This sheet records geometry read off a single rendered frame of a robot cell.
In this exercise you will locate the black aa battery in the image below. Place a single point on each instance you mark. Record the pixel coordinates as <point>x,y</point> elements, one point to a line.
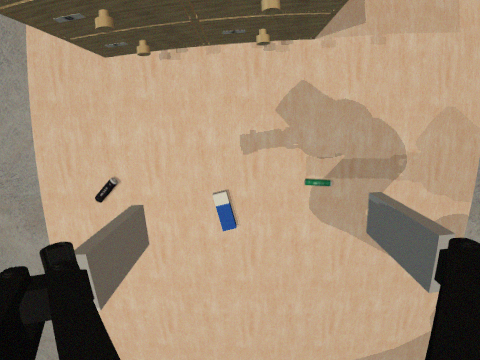
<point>108,187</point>

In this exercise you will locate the blue and white eraser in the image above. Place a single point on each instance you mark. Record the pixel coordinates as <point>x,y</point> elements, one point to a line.
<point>224,210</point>

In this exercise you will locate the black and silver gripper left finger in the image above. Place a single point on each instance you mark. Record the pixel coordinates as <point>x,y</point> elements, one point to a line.
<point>104,259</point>

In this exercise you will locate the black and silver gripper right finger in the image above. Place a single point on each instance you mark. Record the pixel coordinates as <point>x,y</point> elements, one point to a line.
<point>431,254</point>

